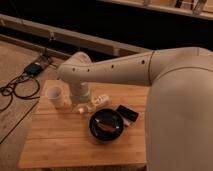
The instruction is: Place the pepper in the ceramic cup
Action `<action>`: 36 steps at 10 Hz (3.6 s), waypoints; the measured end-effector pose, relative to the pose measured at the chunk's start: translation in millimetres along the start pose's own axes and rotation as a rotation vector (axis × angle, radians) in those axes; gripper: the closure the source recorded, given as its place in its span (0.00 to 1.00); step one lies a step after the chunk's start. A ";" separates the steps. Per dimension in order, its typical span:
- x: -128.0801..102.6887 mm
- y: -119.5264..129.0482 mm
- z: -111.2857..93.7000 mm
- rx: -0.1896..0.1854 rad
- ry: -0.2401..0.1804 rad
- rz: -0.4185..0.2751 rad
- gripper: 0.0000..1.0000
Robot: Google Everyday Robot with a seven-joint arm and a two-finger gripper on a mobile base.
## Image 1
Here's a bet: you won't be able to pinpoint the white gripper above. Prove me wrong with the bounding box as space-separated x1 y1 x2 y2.
69 83 92 106

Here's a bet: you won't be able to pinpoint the white plastic bottle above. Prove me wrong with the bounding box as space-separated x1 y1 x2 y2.
78 94 110 114

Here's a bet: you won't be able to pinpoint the black bowl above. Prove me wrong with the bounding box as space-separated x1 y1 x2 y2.
89 108 124 142

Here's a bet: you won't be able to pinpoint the black rectangular box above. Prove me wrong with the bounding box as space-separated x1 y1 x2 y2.
116 105 139 126

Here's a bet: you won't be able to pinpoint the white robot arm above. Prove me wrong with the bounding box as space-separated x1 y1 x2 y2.
58 47 213 171

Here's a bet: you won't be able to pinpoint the black power adapter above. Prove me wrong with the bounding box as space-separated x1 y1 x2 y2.
24 63 43 76

